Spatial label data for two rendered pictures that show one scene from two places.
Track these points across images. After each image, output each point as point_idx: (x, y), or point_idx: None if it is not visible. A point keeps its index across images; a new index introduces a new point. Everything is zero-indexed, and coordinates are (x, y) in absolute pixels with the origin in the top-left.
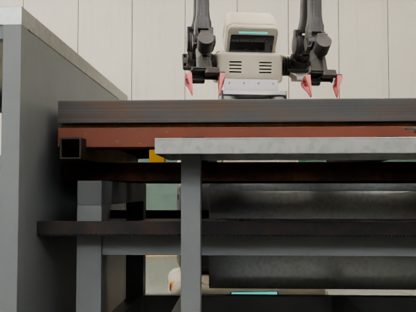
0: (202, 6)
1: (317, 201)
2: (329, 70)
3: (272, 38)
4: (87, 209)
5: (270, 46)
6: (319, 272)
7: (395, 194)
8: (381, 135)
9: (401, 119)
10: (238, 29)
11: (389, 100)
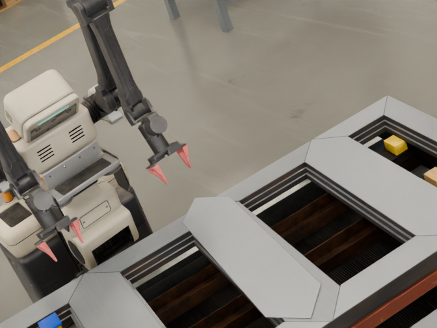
0: (9, 154)
1: (205, 263)
2: (172, 146)
3: (74, 105)
4: None
5: (73, 111)
6: None
7: (268, 218)
8: None
9: (349, 325)
10: (37, 123)
11: (337, 319)
